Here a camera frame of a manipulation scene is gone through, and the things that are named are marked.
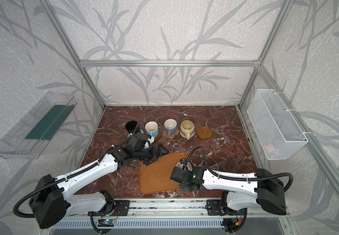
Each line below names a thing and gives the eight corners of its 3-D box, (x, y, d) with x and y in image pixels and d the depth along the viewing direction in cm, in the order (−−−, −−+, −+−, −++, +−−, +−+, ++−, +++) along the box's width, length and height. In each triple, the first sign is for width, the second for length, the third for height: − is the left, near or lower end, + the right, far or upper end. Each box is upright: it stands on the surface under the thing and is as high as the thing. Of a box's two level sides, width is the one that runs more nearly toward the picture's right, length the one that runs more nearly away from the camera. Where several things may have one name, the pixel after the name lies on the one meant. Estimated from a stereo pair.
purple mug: (164, 139, 103) (163, 131, 95) (165, 127, 110) (164, 118, 102) (176, 139, 103) (176, 131, 95) (177, 127, 110) (176, 118, 102)
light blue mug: (146, 140, 101) (143, 131, 93) (148, 130, 107) (145, 121, 99) (158, 140, 101) (156, 131, 93) (159, 130, 107) (158, 121, 99)
